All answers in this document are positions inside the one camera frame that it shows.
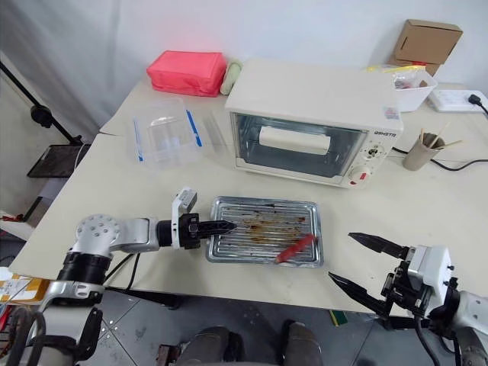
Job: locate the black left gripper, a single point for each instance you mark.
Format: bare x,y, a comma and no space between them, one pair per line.
189,233

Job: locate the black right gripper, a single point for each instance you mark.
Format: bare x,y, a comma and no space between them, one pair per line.
402,295

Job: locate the silver metal baking tray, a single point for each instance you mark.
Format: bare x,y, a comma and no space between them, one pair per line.
244,249

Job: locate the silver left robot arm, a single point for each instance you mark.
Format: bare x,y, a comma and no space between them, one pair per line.
99,232

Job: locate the red sausage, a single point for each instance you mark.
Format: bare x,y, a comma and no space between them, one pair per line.
295,248

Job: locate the cream toaster oven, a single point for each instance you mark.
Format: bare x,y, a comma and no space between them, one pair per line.
305,91

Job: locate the green yellow sponge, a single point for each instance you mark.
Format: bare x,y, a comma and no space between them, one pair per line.
338,318

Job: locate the dark rounded shape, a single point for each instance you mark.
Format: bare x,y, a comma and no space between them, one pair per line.
301,343
209,345

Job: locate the clear plastic box blue clips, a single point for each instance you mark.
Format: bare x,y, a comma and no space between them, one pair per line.
164,133

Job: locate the beige paper cup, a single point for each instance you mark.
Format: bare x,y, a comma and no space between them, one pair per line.
419,156

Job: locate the wooden stick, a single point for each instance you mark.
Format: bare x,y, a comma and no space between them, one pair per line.
451,144
423,136
440,134

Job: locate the pale green rolled cloth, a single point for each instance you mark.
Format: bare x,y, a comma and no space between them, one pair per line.
230,78

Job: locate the pink box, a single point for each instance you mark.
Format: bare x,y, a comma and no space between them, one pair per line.
187,72

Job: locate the white plastic bin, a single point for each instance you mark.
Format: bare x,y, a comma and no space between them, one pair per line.
413,95

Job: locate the white power strip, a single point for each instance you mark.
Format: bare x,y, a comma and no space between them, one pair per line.
451,100

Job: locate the yellow cardboard box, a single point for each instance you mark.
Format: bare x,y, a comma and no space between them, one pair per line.
26,287

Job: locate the clear zip bag yellow strip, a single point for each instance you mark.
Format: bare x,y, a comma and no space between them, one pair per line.
400,72

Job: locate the black power plug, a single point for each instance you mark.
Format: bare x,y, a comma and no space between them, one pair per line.
475,99

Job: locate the large brown cardboard box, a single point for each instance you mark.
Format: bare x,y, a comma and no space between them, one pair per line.
427,42

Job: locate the black stand pole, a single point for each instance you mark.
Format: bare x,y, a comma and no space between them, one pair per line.
23,89

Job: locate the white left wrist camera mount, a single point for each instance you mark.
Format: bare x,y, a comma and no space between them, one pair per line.
179,204

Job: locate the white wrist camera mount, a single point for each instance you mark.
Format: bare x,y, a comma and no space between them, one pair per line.
429,267
179,204

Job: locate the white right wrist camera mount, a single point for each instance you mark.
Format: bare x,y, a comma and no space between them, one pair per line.
429,267

